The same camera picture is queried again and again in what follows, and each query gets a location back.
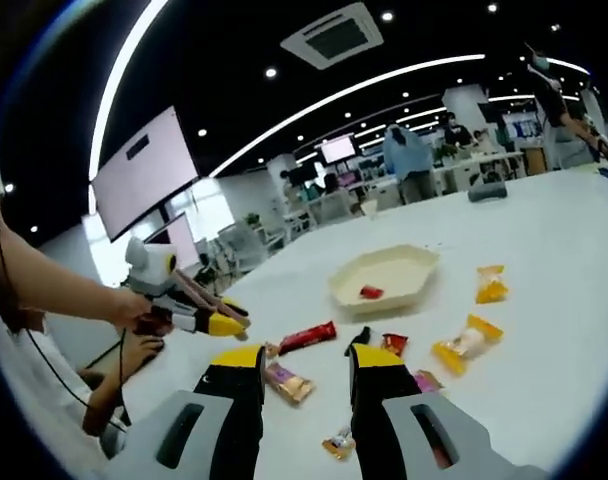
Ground white office chair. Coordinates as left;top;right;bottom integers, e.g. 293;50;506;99
218;219;286;275

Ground purple food packet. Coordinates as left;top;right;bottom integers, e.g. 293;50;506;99
412;368;445;394

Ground black cable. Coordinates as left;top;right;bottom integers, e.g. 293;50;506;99
0;144;135;434

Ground small orange candy packet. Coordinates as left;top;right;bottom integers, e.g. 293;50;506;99
321;425;358;462

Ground orange brown food bar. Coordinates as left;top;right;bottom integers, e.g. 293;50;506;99
381;332;410;359

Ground brown purple-label food bar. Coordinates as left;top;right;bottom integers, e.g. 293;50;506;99
263;360;318;407

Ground large wall screen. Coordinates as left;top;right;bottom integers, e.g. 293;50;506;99
89;104;200;244

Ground small hanging lit screen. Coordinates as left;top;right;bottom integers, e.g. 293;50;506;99
318;135;358;164

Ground curved ceiling light strip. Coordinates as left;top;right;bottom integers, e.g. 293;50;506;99
87;0;171;180
209;53;487;179

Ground long red food bar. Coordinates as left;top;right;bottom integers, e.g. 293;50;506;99
278;320;338;356

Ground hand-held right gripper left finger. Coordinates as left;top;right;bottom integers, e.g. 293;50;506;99
103;343;266;480

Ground cream hexagonal container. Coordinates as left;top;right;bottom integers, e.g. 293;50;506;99
327;243;441;316

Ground ceiling air vent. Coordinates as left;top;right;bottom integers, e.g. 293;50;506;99
279;2;384;71

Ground grey headset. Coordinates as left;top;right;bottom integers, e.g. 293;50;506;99
467;180;508;203

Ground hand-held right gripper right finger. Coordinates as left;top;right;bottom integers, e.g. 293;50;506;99
350;343;553;480

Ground person's left hand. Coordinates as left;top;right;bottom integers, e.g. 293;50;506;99
108;289;158;331

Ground yellow food packet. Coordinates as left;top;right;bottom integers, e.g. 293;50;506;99
430;313;505;377
475;264;510;305

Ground pink food tongs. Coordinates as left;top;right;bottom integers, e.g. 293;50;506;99
175;269;251;326

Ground black clip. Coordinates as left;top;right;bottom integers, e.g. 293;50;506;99
344;325;373;357

